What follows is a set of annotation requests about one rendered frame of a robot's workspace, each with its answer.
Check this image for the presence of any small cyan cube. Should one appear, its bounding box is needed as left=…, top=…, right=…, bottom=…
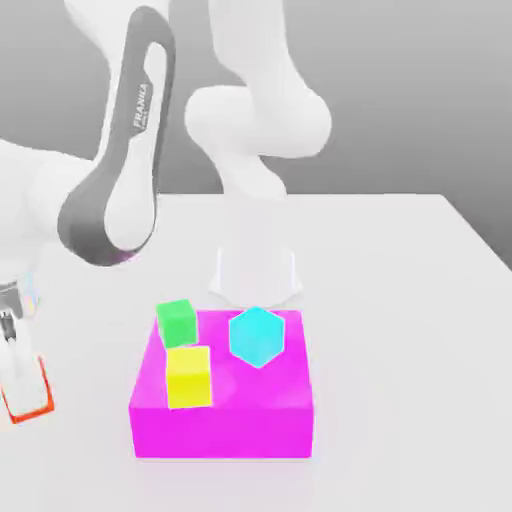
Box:
left=228, top=305, right=286, bottom=370

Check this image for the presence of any small green cube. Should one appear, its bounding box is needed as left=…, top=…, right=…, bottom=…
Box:
left=155, top=298, right=199, bottom=350

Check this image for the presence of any large magenta box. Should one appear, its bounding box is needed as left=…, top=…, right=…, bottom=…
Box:
left=128, top=308, right=316, bottom=461

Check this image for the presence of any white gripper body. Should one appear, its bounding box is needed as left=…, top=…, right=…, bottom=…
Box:
left=0, top=319, right=48, bottom=417

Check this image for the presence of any small yellow cube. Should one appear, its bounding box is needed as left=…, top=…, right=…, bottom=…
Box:
left=165, top=345, right=214, bottom=410

